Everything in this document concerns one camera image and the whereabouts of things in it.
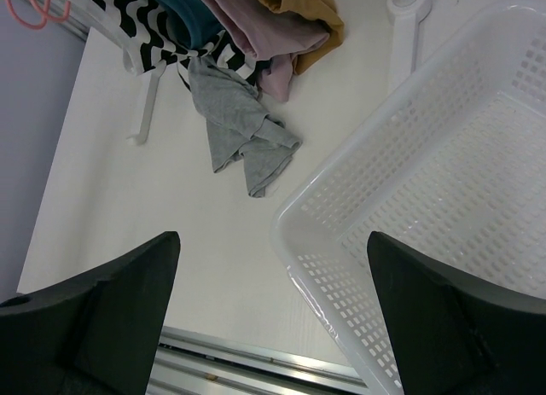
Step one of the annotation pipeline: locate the brown tank top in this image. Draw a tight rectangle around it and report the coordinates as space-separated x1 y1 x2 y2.
258 0 345 75

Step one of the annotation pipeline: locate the pink tank top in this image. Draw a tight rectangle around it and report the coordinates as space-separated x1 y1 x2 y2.
201 0 328 102

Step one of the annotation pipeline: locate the blue tank top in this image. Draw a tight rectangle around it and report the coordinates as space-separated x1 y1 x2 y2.
155 0 223 49

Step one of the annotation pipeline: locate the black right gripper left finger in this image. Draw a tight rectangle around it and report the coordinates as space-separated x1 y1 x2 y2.
1 231 180 394

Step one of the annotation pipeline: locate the aluminium rail base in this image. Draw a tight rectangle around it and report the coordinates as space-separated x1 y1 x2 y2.
146 327 370 394

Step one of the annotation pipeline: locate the pink hanger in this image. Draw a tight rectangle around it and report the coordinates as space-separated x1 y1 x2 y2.
3 0 142 29

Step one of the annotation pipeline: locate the white plastic laundry basket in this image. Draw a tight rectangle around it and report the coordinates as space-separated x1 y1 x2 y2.
271 1 545 394

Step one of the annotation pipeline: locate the black white striped tank top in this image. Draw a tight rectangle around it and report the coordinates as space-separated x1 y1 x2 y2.
98 0 259 85

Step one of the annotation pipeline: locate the grey tank top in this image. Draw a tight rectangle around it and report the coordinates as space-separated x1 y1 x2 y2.
188 56 302 198

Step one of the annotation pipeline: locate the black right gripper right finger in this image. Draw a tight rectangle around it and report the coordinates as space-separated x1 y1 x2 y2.
367 232 545 394

